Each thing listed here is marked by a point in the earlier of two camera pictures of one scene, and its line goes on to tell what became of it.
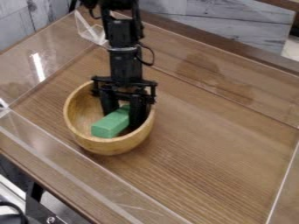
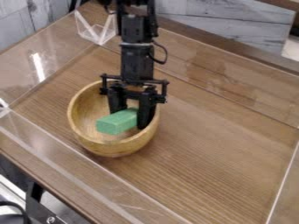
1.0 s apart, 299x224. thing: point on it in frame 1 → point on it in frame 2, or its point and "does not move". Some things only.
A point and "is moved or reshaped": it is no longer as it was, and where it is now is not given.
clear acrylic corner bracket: (91, 32) does not move
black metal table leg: (38, 213) does not move
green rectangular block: (112, 123) is moved or reshaped
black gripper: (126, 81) → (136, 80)
